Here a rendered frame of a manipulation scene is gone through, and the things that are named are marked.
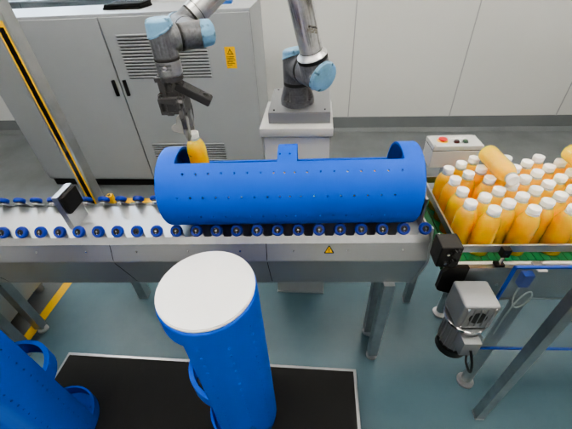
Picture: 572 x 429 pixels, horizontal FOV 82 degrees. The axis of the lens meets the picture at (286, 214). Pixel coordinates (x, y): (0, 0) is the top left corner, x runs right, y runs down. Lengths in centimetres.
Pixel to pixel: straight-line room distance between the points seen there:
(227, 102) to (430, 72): 229
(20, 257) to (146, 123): 175
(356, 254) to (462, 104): 332
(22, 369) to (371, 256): 124
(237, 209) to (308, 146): 55
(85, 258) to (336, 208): 99
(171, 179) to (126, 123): 208
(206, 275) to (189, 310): 12
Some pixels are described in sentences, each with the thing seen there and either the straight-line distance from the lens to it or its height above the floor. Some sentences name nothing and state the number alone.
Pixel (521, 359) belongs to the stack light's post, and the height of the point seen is 55.
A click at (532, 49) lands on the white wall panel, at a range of 444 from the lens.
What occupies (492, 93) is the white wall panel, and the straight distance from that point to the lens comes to 444.
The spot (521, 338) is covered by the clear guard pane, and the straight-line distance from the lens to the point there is 165.
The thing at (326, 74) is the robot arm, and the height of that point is 137.
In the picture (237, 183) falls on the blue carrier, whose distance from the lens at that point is 107.
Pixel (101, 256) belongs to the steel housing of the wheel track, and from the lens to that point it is 147.
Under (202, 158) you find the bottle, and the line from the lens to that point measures 122.
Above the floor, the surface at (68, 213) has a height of 101.
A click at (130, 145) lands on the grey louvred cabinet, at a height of 45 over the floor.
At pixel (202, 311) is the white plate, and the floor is 104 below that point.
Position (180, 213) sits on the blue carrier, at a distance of 116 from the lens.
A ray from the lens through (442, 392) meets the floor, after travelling 202.
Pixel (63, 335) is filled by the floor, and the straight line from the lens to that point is 250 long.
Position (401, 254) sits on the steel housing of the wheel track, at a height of 86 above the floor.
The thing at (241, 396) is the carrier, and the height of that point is 63.
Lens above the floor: 176
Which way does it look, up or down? 39 degrees down
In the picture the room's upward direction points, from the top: 3 degrees counter-clockwise
